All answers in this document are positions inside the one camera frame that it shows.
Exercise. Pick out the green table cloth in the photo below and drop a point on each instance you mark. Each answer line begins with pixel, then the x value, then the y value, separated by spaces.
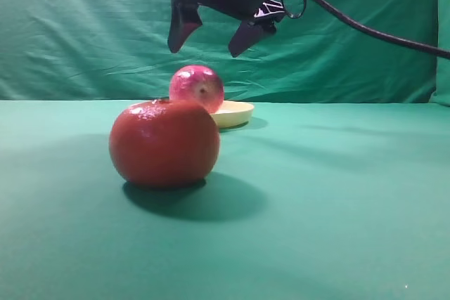
pixel 307 201

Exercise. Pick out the green backdrop cloth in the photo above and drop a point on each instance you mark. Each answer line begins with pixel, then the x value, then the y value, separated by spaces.
pixel 117 49

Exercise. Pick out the red apple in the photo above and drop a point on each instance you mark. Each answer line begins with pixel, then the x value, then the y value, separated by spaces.
pixel 199 84

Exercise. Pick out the yellow plate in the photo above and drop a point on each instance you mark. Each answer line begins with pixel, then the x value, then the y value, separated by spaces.
pixel 233 113

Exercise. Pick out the orange tangerine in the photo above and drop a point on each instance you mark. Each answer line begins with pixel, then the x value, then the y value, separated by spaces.
pixel 164 143

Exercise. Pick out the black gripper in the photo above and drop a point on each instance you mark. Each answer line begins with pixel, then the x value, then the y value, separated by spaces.
pixel 185 20

